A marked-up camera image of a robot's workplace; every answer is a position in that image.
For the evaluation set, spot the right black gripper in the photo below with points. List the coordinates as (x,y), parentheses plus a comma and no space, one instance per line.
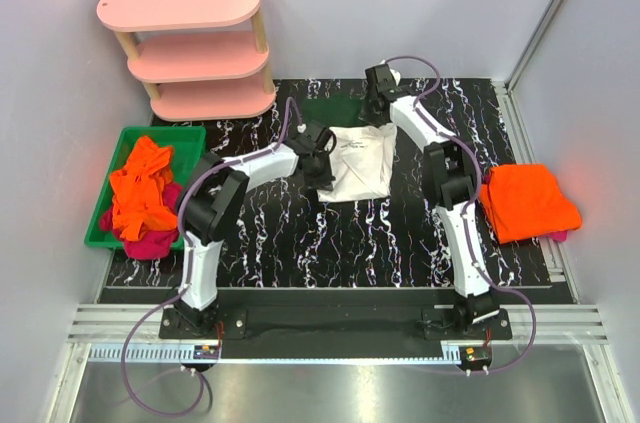
(371,106)

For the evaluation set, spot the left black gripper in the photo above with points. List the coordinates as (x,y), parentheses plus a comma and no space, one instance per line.
(319,173)

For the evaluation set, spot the white and green t-shirt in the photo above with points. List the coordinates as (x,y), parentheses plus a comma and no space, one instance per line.
(363,155)

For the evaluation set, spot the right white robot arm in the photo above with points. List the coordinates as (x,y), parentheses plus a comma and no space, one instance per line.
(450,177)

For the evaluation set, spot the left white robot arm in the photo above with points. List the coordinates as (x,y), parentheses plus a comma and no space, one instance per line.
(209,207)

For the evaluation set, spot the pink three-tier wooden shelf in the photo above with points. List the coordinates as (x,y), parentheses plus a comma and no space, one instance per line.
(198,60)

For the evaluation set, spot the magenta t-shirt in bin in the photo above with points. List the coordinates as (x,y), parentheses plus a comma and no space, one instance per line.
(153,244)

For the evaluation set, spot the orange folded t-shirt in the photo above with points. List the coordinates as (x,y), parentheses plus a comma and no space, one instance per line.
(524,201)

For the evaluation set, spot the orange t-shirt in bin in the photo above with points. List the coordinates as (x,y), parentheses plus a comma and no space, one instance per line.
(138,188)

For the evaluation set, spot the magenta folded t-shirt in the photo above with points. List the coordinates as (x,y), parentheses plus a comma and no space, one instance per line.
(559,236)

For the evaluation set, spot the aluminium corner frame post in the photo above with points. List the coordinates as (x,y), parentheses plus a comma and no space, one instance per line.
(543,26)

